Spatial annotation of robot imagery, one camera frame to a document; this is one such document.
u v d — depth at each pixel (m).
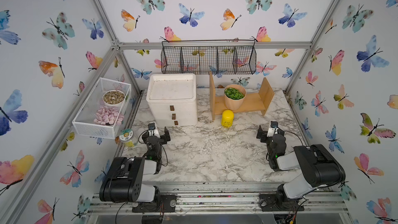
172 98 0.86
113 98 0.72
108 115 0.63
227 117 0.94
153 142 0.69
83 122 0.62
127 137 0.87
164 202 0.73
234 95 0.91
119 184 0.43
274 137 0.72
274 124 0.78
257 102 1.04
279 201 0.67
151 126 0.77
